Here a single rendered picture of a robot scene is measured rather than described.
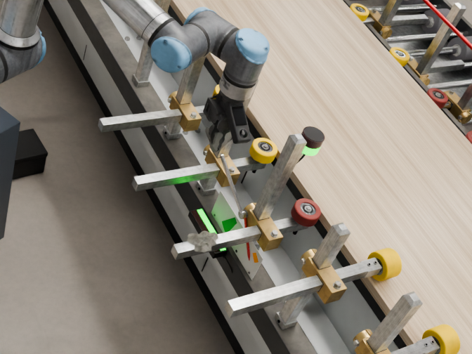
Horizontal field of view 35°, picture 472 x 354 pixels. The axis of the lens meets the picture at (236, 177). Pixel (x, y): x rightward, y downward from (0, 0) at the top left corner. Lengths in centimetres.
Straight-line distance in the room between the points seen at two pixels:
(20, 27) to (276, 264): 105
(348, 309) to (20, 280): 125
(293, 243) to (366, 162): 34
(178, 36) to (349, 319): 95
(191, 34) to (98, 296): 133
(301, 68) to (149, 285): 101
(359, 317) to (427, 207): 42
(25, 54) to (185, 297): 112
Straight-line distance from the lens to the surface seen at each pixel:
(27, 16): 236
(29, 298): 283
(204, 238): 197
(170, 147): 244
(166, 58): 181
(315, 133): 194
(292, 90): 252
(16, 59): 244
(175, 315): 290
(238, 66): 188
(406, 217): 229
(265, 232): 206
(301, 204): 214
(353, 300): 219
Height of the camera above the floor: 233
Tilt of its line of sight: 42 degrees down
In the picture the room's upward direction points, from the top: 24 degrees clockwise
